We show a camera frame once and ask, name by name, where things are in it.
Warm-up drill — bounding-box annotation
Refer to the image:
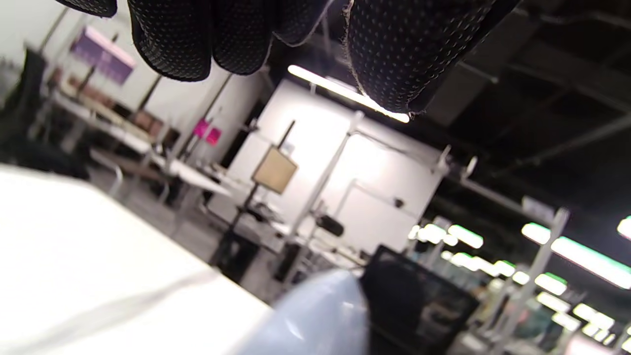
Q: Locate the person's left hand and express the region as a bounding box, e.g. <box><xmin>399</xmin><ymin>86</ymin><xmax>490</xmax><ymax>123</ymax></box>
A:
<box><xmin>54</xmin><ymin>0</ymin><xmax>521</xmax><ymax>115</ymax></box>

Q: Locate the light blue electric iron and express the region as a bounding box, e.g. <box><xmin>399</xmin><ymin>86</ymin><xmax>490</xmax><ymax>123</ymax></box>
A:
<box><xmin>237</xmin><ymin>269</ymin><xmax>371</xmax><ymax>355</ymax></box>

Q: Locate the purple wall poster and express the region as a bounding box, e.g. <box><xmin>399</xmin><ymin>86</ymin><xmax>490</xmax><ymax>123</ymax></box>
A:
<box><xmin>70</xmin><ymin>26</ymin><xmax>136</xmax><ymax>85</ymax></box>

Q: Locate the tan board on stand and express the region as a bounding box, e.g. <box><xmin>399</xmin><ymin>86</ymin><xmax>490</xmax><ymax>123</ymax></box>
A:
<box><xmin>251</xmin><ymin>145</ymin><xmax>299</xmax><ymax>194</ymax></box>

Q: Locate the black mesh office chair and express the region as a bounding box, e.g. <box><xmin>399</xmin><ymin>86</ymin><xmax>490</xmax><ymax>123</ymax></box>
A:
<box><xmin>359</xmin><ymin>245</ymin><xmax>481</xmax><ymax>355</ymax></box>

